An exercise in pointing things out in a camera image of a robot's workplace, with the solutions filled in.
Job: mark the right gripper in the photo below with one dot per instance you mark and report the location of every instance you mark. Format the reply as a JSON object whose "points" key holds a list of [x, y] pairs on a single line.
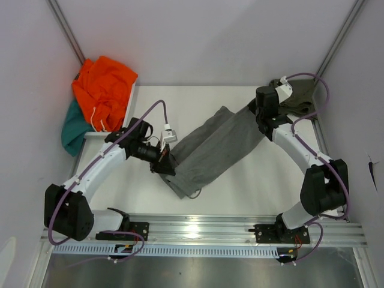
{"points": [[278, 101]]}

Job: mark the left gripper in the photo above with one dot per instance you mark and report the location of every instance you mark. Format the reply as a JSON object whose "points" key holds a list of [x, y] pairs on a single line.
{"points": [[162, 165]]}

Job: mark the olive green shorts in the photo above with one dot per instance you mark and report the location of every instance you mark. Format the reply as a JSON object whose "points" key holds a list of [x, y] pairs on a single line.
{"points": [[300, 103]]}

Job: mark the grey shorts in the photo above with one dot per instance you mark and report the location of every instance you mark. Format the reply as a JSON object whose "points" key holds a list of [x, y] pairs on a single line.
{"points": [[208, 151]]}

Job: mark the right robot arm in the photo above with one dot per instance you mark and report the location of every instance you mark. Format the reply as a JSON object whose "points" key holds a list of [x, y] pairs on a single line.
{"points": [[325, 184]]}

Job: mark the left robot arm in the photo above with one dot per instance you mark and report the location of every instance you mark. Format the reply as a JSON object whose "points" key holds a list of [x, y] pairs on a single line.
{"points": [[66, 207]]}

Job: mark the teal shorts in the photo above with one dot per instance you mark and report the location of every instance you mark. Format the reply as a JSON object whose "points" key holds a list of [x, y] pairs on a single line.
{"points": [[74, 129]]}

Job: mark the orange shorts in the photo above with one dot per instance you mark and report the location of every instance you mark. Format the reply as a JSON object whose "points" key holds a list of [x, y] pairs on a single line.
{"points": [[102, 90]]}

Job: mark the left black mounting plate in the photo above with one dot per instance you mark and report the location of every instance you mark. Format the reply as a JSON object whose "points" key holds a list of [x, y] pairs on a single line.
{"points": [[140, 228]]}

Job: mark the black mounting plate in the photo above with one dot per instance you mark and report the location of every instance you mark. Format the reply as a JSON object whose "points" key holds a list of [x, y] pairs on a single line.
{"points": [[278, 234], [140, 228]]}

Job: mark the white plastic basket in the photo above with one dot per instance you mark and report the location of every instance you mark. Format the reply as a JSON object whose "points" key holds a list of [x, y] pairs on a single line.
{"points": [[129, 113]]}

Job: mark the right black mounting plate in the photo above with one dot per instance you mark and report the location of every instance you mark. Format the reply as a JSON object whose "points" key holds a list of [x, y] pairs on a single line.
{"points": [[278, 234]]}

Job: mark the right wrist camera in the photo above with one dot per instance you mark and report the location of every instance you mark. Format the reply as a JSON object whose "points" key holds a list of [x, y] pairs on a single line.
{"points": [[283, 89]]}

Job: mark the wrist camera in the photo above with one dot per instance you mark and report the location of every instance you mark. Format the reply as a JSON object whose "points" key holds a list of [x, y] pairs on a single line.
{"points": [[167, 137], [283, 89]]}

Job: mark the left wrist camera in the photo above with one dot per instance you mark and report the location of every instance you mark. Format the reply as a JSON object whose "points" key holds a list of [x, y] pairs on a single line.
{"points": [[167, 137]]}

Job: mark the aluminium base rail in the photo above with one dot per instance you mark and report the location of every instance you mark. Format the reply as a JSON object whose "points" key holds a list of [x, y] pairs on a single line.
{"points": [[221, 230]]}

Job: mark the right aluminium corner post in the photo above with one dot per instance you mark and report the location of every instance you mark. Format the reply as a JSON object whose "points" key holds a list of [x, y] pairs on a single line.
{"points": [[342, 33]]}

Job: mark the aluminium corner post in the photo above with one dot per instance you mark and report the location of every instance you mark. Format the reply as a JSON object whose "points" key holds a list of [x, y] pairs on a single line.
{"points": [[66, 29], [342, 33]]}

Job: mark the slotted cable duct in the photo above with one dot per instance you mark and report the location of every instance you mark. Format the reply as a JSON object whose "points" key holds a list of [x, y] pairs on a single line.
{"points": [[169, 250]]}

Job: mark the left aluminium corner post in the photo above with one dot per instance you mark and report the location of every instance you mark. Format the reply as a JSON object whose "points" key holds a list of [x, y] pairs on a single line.
{"points": [[66, 29]]}

